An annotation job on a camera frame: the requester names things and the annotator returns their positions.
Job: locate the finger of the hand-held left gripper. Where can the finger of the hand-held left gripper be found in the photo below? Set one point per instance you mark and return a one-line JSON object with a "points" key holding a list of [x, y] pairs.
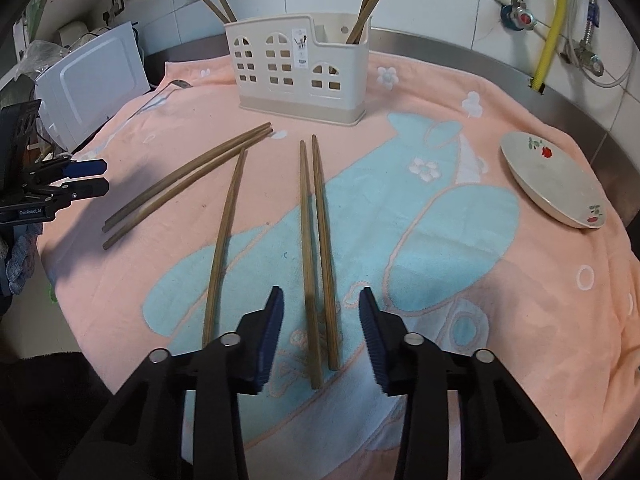
{"points": [[87, 189], [85, 167]]}

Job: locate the metal pipe valve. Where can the metal pipe valve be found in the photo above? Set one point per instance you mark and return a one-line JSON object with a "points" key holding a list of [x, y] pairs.
{"points": [[590, 60], [520, 16]]}

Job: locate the cream plastic utensil holder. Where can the cream plastic utensil holder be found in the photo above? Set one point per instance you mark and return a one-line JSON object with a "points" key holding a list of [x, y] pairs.
{"points": [[295, 102]]}

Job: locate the black wall socket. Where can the black wall socket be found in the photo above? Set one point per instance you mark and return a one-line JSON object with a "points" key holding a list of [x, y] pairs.
{"points": [[118, 2]]}

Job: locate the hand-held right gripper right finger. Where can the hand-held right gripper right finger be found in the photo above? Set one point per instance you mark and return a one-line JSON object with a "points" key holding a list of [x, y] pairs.
{"points": [[372, 335]]}

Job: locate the pink printed towel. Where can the pink printed towel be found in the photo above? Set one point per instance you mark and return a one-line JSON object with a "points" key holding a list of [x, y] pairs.
{"points": [[450, 270]]}

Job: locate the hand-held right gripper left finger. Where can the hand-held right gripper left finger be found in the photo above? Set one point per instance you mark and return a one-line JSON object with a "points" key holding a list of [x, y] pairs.
{"points": [[272, 330]]}

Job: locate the white microwave oven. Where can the white microwave oven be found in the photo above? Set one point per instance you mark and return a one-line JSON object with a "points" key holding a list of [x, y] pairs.
{"points": [[90, 90]]}

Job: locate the clear plastic bag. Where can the clear plastic bag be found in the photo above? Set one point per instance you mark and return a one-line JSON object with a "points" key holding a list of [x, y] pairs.
{"points": [[37, 57]]}

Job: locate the white cherry print plate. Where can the white cherry print plate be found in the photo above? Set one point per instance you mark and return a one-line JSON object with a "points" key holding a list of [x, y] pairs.
{"points": [[550, 180]]}

